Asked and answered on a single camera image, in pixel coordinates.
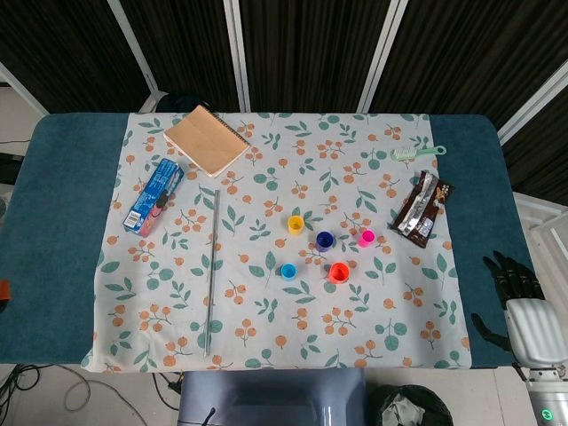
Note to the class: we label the green brush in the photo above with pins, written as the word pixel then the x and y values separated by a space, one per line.
pixel 406 154

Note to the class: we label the pink cup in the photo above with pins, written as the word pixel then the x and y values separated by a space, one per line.
pixel 367 238

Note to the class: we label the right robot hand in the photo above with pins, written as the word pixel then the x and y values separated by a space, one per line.
pixel 532 328

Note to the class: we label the small orange object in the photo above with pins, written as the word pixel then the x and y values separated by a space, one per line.
pixel 4 290

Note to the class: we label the dark blue cup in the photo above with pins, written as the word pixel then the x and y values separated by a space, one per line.
pixel 325 240

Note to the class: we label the black power plug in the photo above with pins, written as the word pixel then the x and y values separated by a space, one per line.
pixel 173 385

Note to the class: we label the black bag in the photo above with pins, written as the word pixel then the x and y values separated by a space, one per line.
pixel 177 103

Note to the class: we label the white partition post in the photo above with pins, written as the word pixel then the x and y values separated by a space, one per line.
pixel 135 49
pixel 22 89
pixel 532 106
pixel 381 53
pixel 237 57

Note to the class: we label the brown spiral notebook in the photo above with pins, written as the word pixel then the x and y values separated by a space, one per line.
pixel 206 139

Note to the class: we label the floral tablecloth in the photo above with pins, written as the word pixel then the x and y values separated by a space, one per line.
pixel 275 319

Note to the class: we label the orange cup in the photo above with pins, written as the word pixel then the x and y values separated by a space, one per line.
pixel 339 272

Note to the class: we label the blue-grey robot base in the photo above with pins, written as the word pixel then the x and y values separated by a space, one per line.
pixel 270 395

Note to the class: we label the yellow cup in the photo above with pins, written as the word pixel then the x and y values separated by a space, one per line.
pixel 295 224

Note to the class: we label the light blue cup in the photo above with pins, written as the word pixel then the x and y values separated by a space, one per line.
pixel 288 271

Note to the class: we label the black trash bin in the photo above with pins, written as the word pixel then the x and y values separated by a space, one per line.
pixel 399 408

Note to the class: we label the metal rod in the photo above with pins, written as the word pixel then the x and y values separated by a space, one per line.
pixel 213 266

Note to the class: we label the blue toothpaste box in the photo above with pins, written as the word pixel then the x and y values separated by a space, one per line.
pixel 153 197

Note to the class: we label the brown snack packet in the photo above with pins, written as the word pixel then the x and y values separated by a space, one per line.
pixel 421 208

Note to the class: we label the teal table cover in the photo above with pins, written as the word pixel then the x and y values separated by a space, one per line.
pixel 57 222

